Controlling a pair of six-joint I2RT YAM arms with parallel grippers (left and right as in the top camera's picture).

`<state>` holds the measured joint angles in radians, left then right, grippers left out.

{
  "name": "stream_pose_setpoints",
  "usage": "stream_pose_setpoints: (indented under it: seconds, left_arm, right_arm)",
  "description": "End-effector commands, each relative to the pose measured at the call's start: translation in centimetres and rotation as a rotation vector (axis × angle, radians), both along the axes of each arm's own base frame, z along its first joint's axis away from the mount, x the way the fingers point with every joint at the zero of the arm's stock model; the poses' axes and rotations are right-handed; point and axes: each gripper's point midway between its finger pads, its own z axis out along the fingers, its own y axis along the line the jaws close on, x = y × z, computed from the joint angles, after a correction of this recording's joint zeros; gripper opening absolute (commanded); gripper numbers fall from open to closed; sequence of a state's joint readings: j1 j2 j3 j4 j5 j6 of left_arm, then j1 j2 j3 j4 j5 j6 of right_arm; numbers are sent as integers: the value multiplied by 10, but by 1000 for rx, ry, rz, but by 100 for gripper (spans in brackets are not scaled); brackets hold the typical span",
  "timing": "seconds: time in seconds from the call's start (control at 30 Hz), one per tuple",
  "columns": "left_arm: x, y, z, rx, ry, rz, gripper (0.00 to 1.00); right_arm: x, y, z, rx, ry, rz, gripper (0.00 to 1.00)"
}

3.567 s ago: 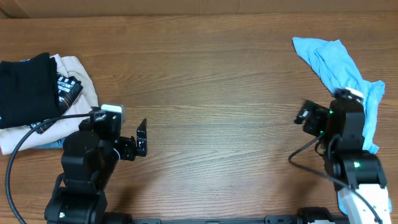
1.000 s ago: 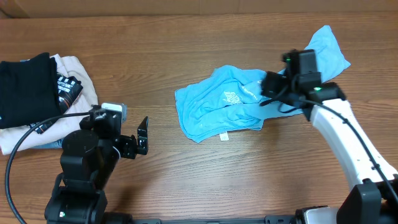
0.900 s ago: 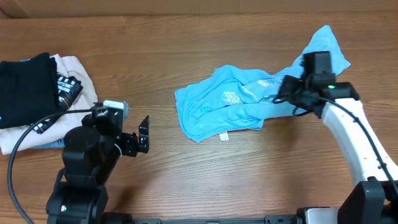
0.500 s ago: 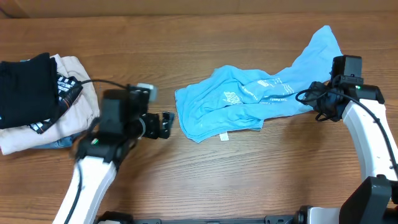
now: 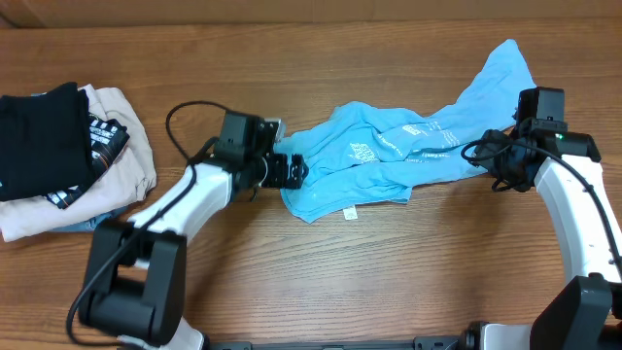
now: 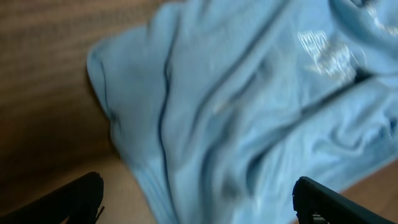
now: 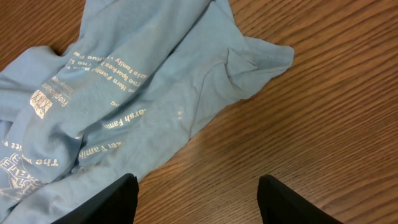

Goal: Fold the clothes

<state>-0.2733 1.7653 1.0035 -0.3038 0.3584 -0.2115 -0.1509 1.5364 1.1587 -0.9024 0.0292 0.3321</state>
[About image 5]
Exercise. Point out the blue denim garment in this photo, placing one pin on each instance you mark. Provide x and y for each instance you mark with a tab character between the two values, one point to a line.
92	223

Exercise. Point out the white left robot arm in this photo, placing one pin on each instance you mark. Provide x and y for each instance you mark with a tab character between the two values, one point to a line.
135	281

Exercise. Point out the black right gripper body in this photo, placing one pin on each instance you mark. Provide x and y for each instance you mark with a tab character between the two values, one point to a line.
502	166

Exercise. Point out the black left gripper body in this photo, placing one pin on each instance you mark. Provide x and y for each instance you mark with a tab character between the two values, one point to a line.
276	176

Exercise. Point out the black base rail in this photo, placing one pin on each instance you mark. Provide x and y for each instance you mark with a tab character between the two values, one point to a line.
435	342

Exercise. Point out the black white patterned garment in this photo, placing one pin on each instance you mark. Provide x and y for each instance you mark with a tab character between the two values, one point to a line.
108	139

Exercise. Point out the black folded garment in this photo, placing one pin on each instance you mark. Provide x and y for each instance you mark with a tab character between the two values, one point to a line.
45	142

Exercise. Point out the beige folded garment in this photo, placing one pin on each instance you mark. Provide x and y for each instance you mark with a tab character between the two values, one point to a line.
129	179

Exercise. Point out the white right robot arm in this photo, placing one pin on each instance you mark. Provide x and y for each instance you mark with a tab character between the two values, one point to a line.
565	170

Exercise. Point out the light blue t-shirt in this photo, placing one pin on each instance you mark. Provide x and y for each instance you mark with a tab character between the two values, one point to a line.
363	154

